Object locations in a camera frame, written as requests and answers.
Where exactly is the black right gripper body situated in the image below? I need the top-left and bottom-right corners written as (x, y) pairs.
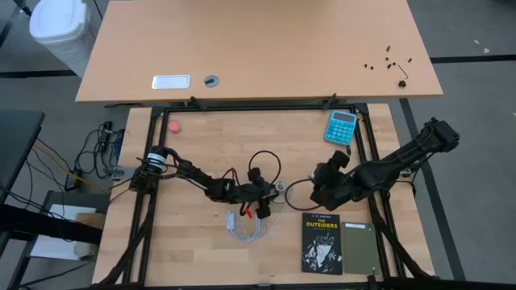
top-left (312, 164), bottom-right (358, 205)

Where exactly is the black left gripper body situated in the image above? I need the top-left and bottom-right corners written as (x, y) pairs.
top-left (233, 179), bottom-right (279, 205)

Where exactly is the white power cord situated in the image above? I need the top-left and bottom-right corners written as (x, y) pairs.
top-left (225, 200), bottom-right (288, 243)

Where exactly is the teal tray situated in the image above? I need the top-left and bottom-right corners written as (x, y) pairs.
top-left (324, 110), bottom-right (359, 146)

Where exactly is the black Outsiders paperback book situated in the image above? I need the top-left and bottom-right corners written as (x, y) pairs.
top-left (301, 212), bottom-right (343, 276)

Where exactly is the olive green notebook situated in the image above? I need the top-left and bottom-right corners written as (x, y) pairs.
top-left (340, 221), bottom-right (382, 277)

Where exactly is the silver rectangular desk plate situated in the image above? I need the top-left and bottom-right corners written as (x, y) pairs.
top-left (151, 74), bottom-right (191, 90)

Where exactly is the light wooden desk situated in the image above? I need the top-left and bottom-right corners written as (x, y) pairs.
top-left (75, 0), bottom-right (444, 105)

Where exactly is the black power adapter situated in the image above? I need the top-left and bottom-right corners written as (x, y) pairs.
top-left (64, 171), bottom-right (80, 193)

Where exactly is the white flat box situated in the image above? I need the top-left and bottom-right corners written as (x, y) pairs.
top-left (30, 203), bottom-right (98, 261)

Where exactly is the black side table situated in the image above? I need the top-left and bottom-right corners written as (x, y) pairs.
top-left (0, 109), bottom-right (45, 202)

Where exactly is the white trash bin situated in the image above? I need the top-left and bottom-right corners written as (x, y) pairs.
top-left (28, 0), bottom-right (96, 77)

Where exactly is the black right arm cable loop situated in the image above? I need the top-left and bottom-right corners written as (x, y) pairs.
top-left (283, 178), bottom-right (322, 212)

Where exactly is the thin left wrist camera cable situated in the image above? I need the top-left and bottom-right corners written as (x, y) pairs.
top-left (247, 150), bottom-right (283, 185)

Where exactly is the black aluminium table frame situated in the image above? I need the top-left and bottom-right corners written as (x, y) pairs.
top-left (120, 102), bottom-right (408, 290)

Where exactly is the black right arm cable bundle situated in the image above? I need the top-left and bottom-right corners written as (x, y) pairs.
top-left (368, 188), bottom-right (436, 281)

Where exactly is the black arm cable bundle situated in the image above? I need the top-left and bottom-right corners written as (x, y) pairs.
top-left (92, 193), bottom-right (158, 290)
top-left (368, 188), bottom-right (436, 281)

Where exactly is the black left arm cable bundle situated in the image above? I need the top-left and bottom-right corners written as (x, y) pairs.
top-left (92, 193), bottom-right (158, 290)

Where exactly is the yellow floor cable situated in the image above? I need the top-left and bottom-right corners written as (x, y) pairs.
top-left (34, 144), bottom-right (110, 195)

